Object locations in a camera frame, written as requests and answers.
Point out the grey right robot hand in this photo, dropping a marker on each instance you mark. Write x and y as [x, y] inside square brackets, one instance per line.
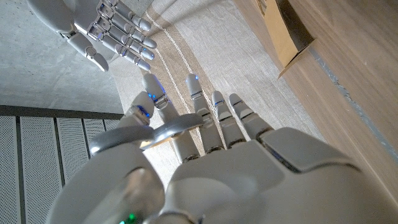
[93, 21]

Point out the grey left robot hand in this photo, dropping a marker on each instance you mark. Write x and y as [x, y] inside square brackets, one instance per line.
[248, 180]

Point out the brown paper bag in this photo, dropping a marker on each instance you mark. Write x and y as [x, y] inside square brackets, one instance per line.
[283, 34]

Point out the beige striped curtain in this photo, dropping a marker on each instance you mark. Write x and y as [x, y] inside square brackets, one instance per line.
[236, 62]

